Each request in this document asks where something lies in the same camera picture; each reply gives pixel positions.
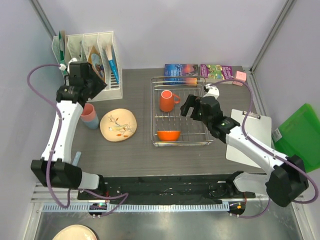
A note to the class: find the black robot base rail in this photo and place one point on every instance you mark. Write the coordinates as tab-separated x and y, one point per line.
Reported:
174	189

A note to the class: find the green plastic folder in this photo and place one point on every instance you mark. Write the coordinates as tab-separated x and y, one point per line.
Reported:
300	135

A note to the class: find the cream plate bottom edge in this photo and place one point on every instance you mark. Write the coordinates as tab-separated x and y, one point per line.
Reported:
75	232

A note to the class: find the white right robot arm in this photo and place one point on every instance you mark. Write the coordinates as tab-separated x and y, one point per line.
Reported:
284	179

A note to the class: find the blue Jane Eyre book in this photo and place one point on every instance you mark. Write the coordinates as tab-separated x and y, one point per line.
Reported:
180	74

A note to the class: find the pink cube power socket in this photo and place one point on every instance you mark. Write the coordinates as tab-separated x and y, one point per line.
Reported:
240	78

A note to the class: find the illustrated booklet in organizer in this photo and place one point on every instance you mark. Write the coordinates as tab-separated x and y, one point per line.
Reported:
95	60

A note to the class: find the metal wire dish rack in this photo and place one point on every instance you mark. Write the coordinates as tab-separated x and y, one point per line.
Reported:
192	133

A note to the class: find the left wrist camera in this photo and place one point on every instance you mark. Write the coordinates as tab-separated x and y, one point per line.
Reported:
66	67

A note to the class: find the orange blue marker pen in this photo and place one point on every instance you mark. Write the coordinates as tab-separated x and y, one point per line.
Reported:
76	158

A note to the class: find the pink plastic cup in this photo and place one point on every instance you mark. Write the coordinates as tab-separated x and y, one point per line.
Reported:
89	113

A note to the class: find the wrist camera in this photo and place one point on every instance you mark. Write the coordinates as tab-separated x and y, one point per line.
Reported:
211	90
66	67

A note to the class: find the beige bird-painted plate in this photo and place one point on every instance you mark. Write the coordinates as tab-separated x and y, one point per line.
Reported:
118	125

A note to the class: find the green folder in organizer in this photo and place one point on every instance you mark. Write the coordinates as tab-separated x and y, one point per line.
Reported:
64	55

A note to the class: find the blue plastic cup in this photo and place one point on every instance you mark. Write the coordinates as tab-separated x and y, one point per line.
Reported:
92	124

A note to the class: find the white file organizer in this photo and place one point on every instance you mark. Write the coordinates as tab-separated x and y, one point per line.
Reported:
101	51

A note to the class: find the orange ceramic mug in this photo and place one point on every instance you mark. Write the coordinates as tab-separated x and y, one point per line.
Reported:
168	100

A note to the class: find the white clipboard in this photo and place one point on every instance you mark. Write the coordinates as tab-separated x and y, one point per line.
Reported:
259	127

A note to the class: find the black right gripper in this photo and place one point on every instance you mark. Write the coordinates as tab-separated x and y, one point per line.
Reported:
192	101

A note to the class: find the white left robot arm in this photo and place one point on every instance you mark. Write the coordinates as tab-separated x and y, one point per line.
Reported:
54	168

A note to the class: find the orange ceramic bowl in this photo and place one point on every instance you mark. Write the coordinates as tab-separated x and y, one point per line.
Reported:
168	136

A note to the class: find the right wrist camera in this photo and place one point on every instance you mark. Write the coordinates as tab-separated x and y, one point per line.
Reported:
211	90

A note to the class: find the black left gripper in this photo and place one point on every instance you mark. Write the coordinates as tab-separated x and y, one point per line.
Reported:
100	84

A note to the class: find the blue booklet in organizer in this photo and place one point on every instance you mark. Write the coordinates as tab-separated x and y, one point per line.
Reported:
110	54

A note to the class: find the purple paperback book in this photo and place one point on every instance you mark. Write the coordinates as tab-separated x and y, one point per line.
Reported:
215	73

